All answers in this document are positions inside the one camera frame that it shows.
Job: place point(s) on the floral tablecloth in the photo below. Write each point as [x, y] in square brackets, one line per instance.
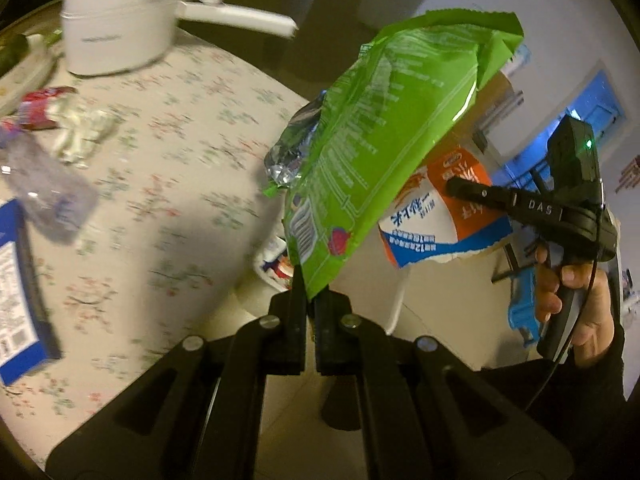
[181, 212]

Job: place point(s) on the green snack bag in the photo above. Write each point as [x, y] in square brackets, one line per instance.
[345, 155]

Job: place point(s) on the upper cardboard box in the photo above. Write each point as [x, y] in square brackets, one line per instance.
[493, 104]

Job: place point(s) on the stacked white plates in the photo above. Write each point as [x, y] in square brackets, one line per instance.
[31, 73]

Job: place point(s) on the orange white snack bag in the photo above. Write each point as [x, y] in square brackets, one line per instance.
[423, 223]

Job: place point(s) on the white electric cooking pot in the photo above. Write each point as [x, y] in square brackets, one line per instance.
[104, 37]

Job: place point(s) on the blue rectangular box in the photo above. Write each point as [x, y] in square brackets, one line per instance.
[28, 340]

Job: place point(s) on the right hand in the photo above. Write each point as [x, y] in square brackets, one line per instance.
[594, 326]

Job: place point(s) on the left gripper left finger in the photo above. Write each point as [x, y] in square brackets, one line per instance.
[286, 343]

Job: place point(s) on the red milk drink can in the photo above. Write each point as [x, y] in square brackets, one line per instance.
[43, 109]

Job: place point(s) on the crumpled silver foil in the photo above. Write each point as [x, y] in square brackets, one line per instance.
[83, 129]

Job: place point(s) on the green kabocha squash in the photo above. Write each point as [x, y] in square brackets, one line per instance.
[13, 52]

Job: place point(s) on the dark refrigerator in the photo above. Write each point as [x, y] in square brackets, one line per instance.
[328, 38]

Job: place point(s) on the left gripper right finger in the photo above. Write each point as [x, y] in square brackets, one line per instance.
[333, 341]

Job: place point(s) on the crushed clear plastic bottle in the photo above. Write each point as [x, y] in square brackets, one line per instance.
[57, 200]

